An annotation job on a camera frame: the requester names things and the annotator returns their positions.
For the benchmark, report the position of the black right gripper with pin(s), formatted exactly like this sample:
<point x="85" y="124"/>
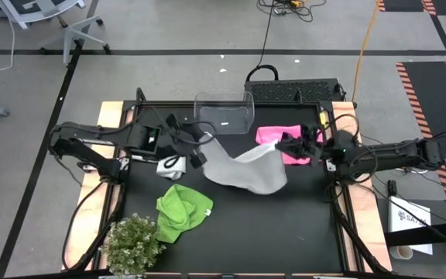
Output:
<point x="313" y="145"/>

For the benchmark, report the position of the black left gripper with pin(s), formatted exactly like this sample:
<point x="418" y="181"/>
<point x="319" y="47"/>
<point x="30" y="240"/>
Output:
<point x="188" y="141"/>

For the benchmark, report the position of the pink microfiber towel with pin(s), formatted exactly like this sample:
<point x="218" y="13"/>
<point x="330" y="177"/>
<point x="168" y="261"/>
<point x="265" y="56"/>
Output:
<point x="269" y="135"/>

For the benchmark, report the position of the white waffle-weave towel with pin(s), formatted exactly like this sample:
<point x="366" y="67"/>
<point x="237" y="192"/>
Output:
<point x="170" y="171"/>
<point x="246" y="172"/>

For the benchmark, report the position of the clear plastic bin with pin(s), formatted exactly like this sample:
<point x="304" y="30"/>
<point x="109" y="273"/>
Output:
<point x="225" y="112"/>

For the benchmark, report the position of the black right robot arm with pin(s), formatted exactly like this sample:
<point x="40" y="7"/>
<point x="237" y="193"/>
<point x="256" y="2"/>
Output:
<point x="385" y="153"/>

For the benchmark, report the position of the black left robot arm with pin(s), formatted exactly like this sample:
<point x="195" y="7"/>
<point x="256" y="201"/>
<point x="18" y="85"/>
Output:
<point x="103" y="131"/>

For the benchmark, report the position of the green microfiber towel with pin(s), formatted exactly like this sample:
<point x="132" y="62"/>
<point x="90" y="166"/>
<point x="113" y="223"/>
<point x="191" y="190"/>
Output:
<point x="182" y="211"/>

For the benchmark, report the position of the black computer case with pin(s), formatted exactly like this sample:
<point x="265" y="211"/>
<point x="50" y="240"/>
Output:
<point x="290" y="91"/>

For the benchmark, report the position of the black adapter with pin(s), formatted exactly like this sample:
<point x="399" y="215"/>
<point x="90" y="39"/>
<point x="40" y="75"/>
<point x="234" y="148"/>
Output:
<point x="392" y="188"/>

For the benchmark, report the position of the small potted plant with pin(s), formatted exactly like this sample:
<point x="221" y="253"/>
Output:
<point x="132" y="246"/>

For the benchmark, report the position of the black mat orange-striped edges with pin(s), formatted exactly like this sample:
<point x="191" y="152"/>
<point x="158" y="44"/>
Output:
<point x="403" y="4"/>
<point x="432" y="100"/>

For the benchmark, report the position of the tape roll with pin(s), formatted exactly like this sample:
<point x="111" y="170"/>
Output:
<point x="401" y="252"/>

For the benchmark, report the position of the black metal beam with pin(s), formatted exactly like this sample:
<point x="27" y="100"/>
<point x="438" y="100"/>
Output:
<point x="420" y="233"/>

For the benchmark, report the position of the dark desk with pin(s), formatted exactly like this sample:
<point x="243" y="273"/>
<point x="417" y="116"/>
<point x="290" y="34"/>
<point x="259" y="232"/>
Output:
<point x="443" y="209"/>

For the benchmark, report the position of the grey office chair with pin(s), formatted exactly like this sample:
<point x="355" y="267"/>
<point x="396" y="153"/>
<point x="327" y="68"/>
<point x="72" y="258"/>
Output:
<point x="68" y="33"/>

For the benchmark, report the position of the black aluminium table frame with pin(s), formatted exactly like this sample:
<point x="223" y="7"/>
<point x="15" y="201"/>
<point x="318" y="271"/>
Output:
<point x="339" y="232"/>

